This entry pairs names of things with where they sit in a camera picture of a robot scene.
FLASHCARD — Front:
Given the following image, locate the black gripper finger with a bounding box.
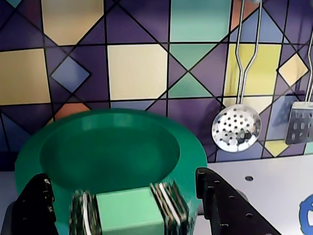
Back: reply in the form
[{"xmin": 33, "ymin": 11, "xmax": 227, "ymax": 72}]
[
  {"xmin": 195, "ymin": 167, "xmax": 282, "ymax": 235},
  {"xmin": 11, "ymin": 173, "xmax": 59, "ymax": 235}
]

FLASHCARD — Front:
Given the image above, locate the green round lid with handle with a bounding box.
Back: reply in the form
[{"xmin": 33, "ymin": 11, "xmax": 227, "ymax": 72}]
[{"xmin": 14, "ymin": 108, "xmax": 208, "ymax": 235}]

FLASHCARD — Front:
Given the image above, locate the steel skimmer spoon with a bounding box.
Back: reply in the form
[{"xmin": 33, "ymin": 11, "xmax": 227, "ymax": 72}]
[{"xmin": 211, "ymin": 0, "xmax": 264, "ymax": 153}]

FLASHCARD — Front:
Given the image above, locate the steel slotted spatula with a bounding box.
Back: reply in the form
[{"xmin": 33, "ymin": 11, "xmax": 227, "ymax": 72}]
[{"xmin": 285, "ymin": 31, "xmax": 313, "ymax": 145}]

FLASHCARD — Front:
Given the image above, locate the blue toy kitchen unit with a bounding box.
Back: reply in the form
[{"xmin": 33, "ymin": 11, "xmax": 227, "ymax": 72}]
[{"xmin": 0, "ymin": 0, "xmax": 313, "ymax": 235}]

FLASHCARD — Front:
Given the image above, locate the blue burner ring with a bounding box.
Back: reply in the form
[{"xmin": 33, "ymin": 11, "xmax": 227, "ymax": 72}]
[{"xmin": 298, "ymin": 193, "xmax": 313, "ymax": 233}]

